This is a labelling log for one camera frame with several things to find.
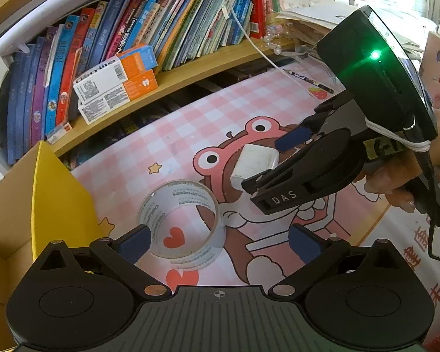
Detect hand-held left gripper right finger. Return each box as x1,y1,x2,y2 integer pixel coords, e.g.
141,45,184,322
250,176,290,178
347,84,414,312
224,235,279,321
268,224,406,301

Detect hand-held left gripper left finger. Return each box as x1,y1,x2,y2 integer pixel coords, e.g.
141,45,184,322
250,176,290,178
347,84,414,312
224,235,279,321
33,224,172,302

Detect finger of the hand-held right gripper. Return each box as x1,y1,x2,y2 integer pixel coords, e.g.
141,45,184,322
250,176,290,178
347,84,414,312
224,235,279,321
275,92,365,152
241,146,316,216

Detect white charger plug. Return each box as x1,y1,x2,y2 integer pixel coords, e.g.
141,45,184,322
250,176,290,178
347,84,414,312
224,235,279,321
230,145,280,191

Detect clear tape roll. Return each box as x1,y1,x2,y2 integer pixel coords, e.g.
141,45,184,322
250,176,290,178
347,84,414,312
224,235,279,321
137,180,226,269

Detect yellow cardboard box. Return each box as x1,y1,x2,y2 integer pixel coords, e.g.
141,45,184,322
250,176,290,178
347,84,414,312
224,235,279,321
0,140,114,352

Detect person's right hand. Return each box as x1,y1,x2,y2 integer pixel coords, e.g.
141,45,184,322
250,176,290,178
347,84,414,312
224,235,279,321
354,150,431,211

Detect patterned pencil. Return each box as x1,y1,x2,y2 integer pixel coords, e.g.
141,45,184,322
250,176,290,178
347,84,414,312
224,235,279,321
282,68,335,94

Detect stack of papers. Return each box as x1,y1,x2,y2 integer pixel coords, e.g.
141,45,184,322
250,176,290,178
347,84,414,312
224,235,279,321
275,0,429,57

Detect pink checked cartoon mat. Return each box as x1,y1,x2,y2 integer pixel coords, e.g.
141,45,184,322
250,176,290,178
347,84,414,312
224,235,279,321
70,53,440,290

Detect wooden bookshelf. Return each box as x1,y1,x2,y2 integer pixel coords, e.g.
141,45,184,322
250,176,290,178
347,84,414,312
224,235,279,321
0,0,297,158

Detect red book set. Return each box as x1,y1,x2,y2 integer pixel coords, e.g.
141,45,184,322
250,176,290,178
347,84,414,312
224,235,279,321
251,0,283,39

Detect small white orange box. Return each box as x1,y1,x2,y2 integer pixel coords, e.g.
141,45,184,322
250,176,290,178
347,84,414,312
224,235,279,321
46,122,73,144

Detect orange white carton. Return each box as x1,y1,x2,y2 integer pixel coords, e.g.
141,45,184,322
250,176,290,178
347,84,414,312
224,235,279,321
77,70,158,125
73,44,158,105

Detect white flat board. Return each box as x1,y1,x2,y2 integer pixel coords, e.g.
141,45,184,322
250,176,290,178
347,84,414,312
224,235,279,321
0,0,120,58

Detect white cord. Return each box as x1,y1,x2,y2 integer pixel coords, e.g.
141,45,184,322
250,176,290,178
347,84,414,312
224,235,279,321
365,117,431,152

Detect white cable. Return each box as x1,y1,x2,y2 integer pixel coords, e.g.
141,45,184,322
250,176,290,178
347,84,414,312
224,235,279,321
216,0,318,86

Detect clear bead string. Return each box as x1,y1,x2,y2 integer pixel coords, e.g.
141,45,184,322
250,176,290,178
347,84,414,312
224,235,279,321
263,24,297,56

